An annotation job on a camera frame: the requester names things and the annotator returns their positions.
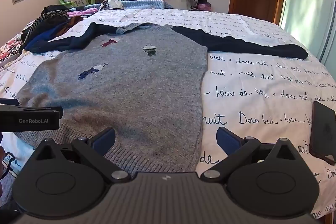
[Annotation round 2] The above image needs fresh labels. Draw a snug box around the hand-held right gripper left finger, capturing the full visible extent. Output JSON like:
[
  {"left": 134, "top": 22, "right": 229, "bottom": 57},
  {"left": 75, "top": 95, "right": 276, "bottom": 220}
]
[{"left": 34, "top": 127, "right": 132, "bottom": 183}]

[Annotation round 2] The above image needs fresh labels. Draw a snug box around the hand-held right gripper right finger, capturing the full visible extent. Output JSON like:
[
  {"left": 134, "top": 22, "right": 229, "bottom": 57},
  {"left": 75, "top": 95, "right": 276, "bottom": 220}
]
[{"left": 201, "top": 126, "right": 298, "bottom": 182}]

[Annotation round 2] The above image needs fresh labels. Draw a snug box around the grey sweater with navy sleeves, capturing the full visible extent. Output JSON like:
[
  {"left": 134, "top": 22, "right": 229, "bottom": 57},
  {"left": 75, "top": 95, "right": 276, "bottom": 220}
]
[{"left": 14, "top": 22, "right": 309, "bottom": 174}]

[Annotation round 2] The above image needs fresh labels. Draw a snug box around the red floral fabric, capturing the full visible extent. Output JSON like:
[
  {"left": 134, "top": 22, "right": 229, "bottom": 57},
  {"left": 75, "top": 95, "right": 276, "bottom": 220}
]
[{"left": 0, "top": 39, "right": 24, "bottom": 62}]

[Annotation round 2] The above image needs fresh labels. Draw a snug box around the white script-printed bed cover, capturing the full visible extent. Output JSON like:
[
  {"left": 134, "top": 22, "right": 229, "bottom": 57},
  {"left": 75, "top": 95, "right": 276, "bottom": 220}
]
[{"left": 0, "top": 7, "right": 336, "bottom": 222}]

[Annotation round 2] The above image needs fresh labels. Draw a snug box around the blue garment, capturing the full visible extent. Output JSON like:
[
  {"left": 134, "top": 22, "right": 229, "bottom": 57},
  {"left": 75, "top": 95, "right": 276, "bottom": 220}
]
[{"left": 25, "top": 27, "right": 69, "bottom": 53}]

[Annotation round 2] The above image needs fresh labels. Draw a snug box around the zigzag striped garment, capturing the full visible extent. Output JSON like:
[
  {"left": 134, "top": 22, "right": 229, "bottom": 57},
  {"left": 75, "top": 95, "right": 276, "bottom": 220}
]
[{"left": 21, "top": 10, "right": 70, "bottom": 41}]

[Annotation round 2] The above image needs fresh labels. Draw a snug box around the black smartphone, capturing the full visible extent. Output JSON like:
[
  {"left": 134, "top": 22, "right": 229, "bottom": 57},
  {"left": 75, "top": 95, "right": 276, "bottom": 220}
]
[{"left": 308, "top": 101, "right": 336, "bottom": 166}]

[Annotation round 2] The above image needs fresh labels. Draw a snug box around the black garment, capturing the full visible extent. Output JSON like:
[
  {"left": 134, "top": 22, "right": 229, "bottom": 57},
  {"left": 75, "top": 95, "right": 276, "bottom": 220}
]
[{"left": 41, "top": 5, "right": 69, "bottom": 14}]

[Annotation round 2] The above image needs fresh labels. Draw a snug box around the pink garment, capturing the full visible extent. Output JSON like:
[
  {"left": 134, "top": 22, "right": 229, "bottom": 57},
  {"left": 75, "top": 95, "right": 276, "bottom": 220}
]
[{"left": 67, "top": 7, "right": 99, "bottom": 17}]

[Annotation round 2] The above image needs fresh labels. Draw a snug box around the white and black package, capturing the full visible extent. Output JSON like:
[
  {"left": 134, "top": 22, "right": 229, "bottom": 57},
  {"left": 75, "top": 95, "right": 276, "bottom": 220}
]
[{"left": 100, "top": 0, "right": 124, "bottom": 10}]

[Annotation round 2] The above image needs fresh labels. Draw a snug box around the frosted wardrobe sliding door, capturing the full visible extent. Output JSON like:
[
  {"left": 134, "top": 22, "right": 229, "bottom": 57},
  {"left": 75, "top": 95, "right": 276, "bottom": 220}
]
[{"left": 278, "top": 0, "right": 336, "bottom": 62}]

